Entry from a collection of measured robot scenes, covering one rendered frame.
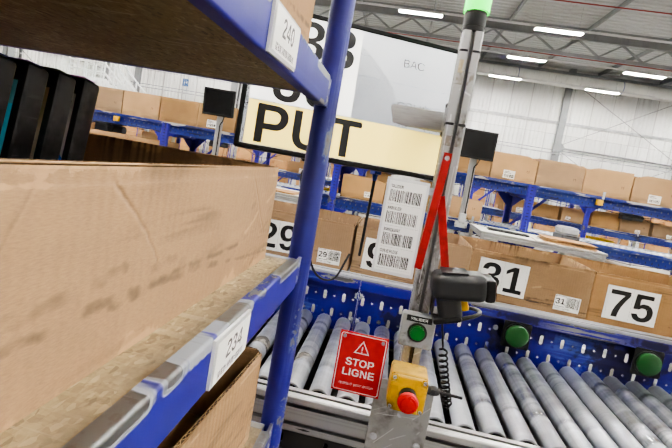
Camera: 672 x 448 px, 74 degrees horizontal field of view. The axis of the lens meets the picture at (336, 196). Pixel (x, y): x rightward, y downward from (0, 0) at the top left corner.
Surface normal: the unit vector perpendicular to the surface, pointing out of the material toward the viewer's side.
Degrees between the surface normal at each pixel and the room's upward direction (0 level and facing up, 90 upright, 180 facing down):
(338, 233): 90
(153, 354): 0
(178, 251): 92
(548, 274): 90
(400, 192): 90
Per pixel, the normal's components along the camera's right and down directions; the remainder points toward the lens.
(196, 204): 0.98, 0.18
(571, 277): -0.12, 0.06
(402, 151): 0.22, 0.04
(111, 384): 0.17, -0.98
